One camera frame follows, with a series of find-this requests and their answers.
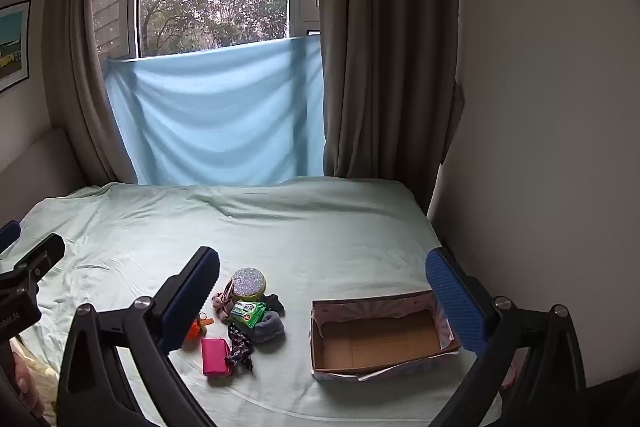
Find black cloth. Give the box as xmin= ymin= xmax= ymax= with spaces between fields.
xmin=263 ymin=293 xmax=286 ymax=318

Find white headboard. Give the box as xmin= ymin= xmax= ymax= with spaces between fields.
xmin=0 ymin=127 xmax=87 ymax=208

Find person's left hand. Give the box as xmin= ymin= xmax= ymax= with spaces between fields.
xmin=9 ymin=349 xmax=47 ymax=419

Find light blue cloth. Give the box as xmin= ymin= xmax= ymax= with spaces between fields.
xmin=103 ymin=35 xmax=326 ymax=186

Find silver glitter scouring sponge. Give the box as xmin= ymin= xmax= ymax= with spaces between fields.
xmin=231 ymin=267 xmax=268 ymax=301

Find wall poster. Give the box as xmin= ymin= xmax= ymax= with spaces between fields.
xmin=0 ymin=0 xmax=32 ymax=94

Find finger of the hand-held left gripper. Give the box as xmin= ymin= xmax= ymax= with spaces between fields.
xmin=0 ymin=220 xmax=21 ymax=254
xmin=0 ymin=233 xmax=66 ymax=303

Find grey fuzzy headband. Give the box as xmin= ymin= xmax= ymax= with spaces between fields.
xmin=247 ymin=310 xmax=287 ymax=346

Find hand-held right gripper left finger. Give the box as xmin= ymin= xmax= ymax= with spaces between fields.
xmin=56 ymin=246 xmax=221 ymax=427

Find brown curtain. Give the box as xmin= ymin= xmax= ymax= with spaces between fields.
xmin=42 ymin=0 xmax=152 ymax=184
xmin=317 ymin=0 xmax=467 ymax=180

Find cardboard box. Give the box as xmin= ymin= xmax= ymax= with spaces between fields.
xmin=309 ymin=289 xmax=464 ymax=382

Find orange toy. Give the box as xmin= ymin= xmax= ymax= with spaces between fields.
xmin=180 ymin=314 xmax=215 ymax=351

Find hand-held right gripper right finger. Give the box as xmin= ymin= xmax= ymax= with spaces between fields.
xmin=425 ymin=247 xmax=587 ymax=427

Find pink pouch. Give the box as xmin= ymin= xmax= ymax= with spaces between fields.
xmin=200 ymin=337 xmax=234 ymax=378

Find dark patterned ribbon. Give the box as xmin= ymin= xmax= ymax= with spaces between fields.
xmin=224 ymin=324 xmax=255 ymax=371

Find pink scrunchie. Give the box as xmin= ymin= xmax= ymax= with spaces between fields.
xmin=210 ymin=279 xmax=236 ymax=311

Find green tissue packet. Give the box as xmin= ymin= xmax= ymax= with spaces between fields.
xmin=227 ymin=300 xmax=269 ymax=327

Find light green bed sheet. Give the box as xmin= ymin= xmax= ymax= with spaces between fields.
xmin=0 ymin=177 xmax=504 ymax=427

